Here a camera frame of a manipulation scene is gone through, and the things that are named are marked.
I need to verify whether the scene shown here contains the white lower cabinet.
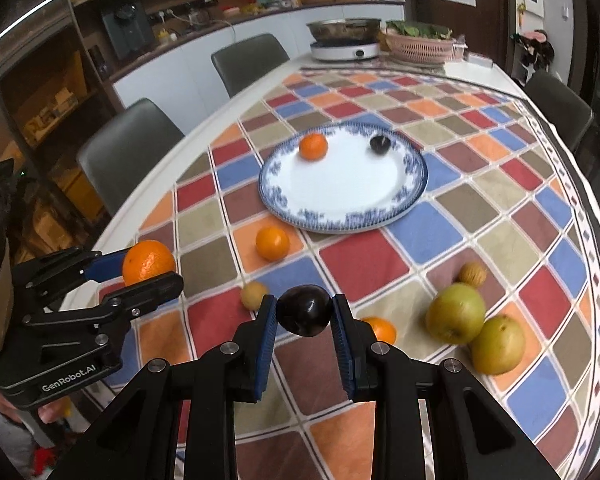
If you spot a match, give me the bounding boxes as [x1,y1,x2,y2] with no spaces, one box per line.
[111,2,406,111]

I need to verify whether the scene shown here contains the orange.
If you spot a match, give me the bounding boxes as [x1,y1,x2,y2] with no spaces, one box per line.
[122,240,177,288]
[361,316,398,345]
[255,226,291,262]
[299,132,329,161]

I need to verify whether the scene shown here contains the black countertop appliance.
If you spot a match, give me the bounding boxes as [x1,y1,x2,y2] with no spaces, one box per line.
[101,2,153,60]

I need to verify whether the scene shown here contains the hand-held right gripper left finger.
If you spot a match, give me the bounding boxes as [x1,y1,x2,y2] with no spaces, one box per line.
[72,294,278,480]

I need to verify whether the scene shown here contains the person's left hand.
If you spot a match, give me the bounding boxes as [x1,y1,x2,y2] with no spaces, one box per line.
[36,397,73,436]

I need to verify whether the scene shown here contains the blue rimmed white plate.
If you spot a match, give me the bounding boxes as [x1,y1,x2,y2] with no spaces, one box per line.
[257,121,429,235]

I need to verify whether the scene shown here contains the pink plastic basket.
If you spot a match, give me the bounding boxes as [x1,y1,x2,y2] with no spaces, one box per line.
[381,32,456,65]

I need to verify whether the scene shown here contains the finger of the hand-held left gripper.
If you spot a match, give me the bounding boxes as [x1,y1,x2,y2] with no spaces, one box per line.
[12,248,130,291]
[22,271,185,329]

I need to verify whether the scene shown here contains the grey dining chair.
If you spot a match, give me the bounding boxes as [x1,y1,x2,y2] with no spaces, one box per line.
[211,33,292,99]
[76,98,186,218]
[522,70,595,153]

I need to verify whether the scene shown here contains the yellow green pear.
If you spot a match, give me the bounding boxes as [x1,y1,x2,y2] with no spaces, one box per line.
[470,315,527,376]

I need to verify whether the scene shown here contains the brown door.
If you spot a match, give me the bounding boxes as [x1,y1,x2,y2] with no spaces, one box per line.
[404,0,511,61]

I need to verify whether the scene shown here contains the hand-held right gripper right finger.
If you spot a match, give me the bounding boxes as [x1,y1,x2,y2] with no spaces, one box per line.
[330,294,546,480]

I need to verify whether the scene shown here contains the green leafy vegetables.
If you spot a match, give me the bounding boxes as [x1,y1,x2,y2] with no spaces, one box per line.
[385,20,453,41]

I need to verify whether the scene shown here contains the small tan fruit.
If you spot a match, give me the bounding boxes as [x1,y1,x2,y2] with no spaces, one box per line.
[459,262,489,288]
[240,281,270,311]

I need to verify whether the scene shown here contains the grey clothing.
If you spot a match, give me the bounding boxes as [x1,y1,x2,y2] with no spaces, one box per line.
[0,392,41,480]

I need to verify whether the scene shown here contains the colourful checked tablecloth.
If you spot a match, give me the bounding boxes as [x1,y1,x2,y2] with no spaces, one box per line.
[95,70,600,480]

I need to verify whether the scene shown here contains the steel pan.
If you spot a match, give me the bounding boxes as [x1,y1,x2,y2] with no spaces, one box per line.
[306,18,382,45]

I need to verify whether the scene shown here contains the white induction cooker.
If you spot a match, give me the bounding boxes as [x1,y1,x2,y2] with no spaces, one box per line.
[309,40,382,63]

